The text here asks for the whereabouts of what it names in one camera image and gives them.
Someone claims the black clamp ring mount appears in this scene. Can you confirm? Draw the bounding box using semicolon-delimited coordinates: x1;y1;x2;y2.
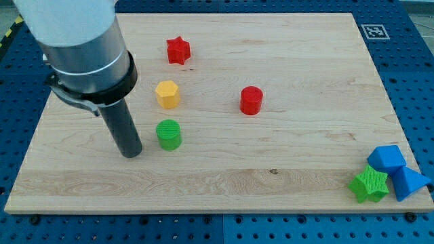
44;51;138;117

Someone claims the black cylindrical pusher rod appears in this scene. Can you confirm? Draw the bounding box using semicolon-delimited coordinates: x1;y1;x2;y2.
98;99;142;158

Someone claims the green cylinder block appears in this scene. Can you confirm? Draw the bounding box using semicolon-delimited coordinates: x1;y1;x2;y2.
156;119;182;150

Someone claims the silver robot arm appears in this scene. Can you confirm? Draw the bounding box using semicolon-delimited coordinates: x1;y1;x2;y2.
14;0;142;158

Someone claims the yellow hexagon block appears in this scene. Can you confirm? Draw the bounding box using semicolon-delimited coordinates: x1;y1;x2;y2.
155;80;180;109

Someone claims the red star block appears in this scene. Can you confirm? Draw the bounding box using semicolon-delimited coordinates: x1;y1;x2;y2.
166;36;191;65

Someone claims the light wooden board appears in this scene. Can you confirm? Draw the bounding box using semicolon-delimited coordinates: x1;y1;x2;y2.
5;13;433;215

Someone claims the red cylinder block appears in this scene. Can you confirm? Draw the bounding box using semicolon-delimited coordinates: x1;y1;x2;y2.
239;86;263;115

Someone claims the green star block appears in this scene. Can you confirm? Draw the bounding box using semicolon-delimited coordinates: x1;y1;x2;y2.
348;165;390;203

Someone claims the blue cube block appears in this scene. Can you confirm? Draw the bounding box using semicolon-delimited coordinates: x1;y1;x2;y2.
367;145;407;176

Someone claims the white fiducial marker tag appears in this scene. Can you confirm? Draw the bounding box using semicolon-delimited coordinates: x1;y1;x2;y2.
361;24;390;40

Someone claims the blue triangle block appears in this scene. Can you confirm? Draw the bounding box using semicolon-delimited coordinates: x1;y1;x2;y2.
392;166;431;201

